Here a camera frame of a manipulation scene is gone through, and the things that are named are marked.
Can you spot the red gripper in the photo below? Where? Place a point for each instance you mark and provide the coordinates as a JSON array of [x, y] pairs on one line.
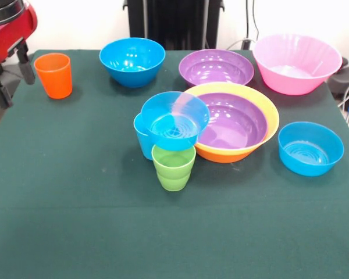
[[5, 40]]

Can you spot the orange plastic cup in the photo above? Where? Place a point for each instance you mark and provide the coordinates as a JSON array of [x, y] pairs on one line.
[[53, 78]]

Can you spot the light blue plastic cup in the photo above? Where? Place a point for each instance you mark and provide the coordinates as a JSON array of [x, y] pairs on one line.
[[142, 142]]

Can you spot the shallow blue plastic bowl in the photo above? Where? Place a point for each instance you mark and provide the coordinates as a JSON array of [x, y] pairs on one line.
[[311, 151], [165, 128]]

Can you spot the purple plastic bowl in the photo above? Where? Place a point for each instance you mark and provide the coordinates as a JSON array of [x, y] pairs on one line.
[[238, 125], [218, 69]]

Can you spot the deep blue plastic bowl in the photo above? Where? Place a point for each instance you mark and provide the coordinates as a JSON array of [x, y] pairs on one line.
[[132, 64]]

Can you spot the green plastic cup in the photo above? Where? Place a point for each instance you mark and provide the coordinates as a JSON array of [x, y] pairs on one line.
[[173, 168]]

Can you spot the dark green tablecloth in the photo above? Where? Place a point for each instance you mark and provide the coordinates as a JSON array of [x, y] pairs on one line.
[[174, 232]]

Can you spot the orange plastic bowl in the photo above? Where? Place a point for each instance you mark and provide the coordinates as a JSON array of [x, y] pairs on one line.
[[224, 155]]

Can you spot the black power plug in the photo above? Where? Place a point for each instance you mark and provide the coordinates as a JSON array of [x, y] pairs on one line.
[[245, 44]]

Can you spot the pink plastic bowl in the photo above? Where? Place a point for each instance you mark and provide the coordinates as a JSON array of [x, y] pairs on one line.
[[296, 69]]

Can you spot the black rounded equipment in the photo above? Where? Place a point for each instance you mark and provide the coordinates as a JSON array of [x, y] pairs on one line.
[[347, 78]]

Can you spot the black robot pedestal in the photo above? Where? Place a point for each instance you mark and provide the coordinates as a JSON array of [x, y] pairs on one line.
[[174, 23]]

